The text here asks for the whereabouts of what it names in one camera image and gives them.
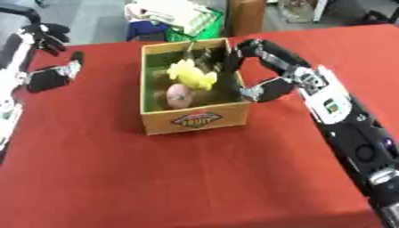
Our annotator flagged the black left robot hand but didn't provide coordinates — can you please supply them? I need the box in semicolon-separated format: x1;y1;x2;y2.
20;22;86;94

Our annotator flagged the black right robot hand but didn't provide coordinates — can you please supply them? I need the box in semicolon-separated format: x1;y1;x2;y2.
183;38;315;103

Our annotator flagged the yellow soft toy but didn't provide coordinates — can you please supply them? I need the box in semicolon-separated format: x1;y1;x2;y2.
165;58;220;92

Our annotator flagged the tan cardboard box green inside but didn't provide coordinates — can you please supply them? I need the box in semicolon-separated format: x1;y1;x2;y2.
138;37;253;136

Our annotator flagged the white furniture leg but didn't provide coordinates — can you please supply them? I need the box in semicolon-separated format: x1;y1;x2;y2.
310;0;330;23

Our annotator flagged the green basket with cloths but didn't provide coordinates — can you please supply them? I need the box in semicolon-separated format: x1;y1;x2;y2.
123;0;226;43

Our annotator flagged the pink egg-shaped toy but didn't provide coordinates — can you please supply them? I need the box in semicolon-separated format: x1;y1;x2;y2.
163;83;195;110

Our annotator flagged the blue bag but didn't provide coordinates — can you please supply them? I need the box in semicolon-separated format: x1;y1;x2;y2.
125;20;170;42

